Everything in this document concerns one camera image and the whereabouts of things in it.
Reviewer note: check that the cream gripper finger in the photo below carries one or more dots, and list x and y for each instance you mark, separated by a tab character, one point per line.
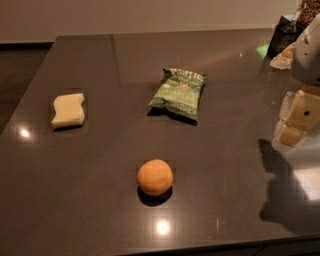
287	135

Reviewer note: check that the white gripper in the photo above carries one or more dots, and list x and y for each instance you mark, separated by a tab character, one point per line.
308	59

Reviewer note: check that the green jalapeno chip bag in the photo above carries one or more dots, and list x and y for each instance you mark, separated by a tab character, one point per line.
180	92

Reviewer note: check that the dark snack bag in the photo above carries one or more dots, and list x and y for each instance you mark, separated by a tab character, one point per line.
286	32

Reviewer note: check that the white wrapped snack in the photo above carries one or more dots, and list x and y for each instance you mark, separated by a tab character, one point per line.
283	60

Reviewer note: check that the patterned snack package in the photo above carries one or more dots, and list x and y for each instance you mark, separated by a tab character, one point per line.
309	10

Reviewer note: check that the orange fruit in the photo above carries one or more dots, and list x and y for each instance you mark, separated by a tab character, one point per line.
155	177

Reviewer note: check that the yellow wavy sponge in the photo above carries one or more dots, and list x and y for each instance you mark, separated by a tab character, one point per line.
68	111

